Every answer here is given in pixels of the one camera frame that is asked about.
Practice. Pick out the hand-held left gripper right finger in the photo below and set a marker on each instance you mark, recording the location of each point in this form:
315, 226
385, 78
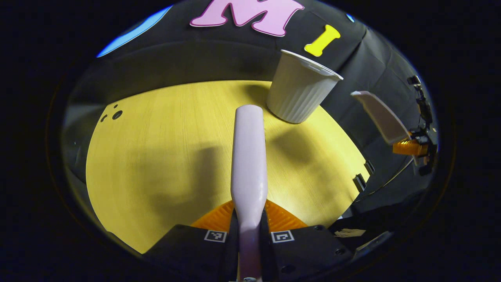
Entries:
309, 254

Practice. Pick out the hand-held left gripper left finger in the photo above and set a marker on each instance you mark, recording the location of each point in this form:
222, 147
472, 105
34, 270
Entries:
195, 254

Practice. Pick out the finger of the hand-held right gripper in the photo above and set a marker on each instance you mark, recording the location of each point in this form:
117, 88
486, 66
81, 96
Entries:
409, 148

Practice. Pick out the small white broom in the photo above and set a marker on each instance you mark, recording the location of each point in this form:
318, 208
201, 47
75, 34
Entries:
248, 156

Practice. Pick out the white ribbed garbage bin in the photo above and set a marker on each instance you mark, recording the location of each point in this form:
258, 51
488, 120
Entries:
297, 94

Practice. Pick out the yellow wooden desktop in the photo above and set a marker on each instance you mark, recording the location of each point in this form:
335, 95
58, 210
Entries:
164, 156

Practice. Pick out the black table clamp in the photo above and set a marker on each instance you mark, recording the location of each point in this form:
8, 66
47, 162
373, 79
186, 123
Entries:
359, 183
369, 167

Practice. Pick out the black backdrop cloth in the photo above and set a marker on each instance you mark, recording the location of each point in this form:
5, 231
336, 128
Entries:
219, 58

